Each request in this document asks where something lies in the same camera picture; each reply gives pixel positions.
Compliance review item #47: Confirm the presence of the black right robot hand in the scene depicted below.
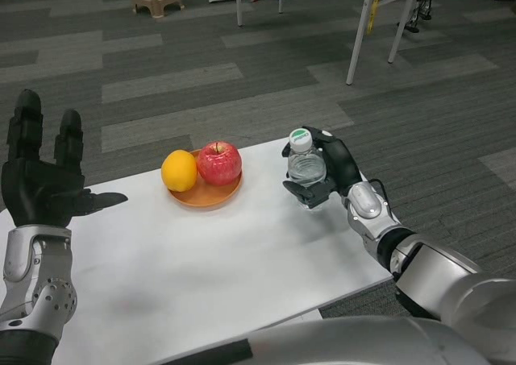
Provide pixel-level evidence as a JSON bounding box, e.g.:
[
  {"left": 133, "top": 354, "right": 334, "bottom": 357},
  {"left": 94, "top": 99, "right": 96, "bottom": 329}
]
[{"left": 281, "top": 125, "right": 363, "bottom": 212}]

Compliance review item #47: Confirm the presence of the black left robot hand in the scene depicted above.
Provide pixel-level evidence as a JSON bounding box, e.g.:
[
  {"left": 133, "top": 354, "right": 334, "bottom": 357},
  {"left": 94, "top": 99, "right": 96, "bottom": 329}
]
[{"left": 1, "top": 89, "right": 129, "bottom": 228}]

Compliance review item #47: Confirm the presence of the clear water bottle green label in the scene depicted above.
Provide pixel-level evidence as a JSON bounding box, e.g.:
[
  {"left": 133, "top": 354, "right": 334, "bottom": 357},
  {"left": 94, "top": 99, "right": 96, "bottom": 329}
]
[{"left": 284, "top": 127, "right": 327, "bottom": 212}]

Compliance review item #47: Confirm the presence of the long white table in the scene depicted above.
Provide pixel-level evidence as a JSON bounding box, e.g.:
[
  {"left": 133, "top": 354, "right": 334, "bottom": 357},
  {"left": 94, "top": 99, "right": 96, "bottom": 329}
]
[{"left": 235, "top": 0, "right": 420, "bottom": 86}]

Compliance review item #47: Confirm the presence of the red apple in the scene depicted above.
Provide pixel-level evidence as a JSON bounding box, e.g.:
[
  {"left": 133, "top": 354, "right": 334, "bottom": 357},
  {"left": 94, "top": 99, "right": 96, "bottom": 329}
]
[{"left": 196, "top": 141, "right": 243, "bottom": 187}]

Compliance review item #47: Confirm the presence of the orange round plate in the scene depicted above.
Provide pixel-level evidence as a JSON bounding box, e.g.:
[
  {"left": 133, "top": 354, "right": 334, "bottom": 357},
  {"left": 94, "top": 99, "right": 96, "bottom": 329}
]
[{"left": 167, "top": 149, "right": 244, "bottom": 210}]

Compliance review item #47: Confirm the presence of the yellow lemon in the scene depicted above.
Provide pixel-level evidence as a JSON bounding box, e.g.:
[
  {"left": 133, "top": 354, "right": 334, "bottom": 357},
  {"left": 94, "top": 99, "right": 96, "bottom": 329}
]
[{"left": 160, "top": 150, "right": 198, "bottom": 193}]

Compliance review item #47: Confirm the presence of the silver robot chest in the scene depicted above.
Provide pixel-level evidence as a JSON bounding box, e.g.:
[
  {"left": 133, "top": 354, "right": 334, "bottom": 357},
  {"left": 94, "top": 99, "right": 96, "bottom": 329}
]
[{"left": 155, "top": 315, "right": 497, "bottom": 365}]

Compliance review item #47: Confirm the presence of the standing silver humanoid robot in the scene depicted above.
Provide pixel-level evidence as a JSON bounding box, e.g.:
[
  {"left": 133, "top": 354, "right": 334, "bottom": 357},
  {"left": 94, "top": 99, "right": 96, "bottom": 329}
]
[{"left": 397, "top": 0, "right": 439, "bottom": 34}]

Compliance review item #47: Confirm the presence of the yellow hanging strap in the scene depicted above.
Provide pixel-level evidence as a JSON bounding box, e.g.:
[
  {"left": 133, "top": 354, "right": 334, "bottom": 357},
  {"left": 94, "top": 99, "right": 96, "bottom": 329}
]
[{"left": 366, "top": 0, "right": 382, "bottom": 34}]

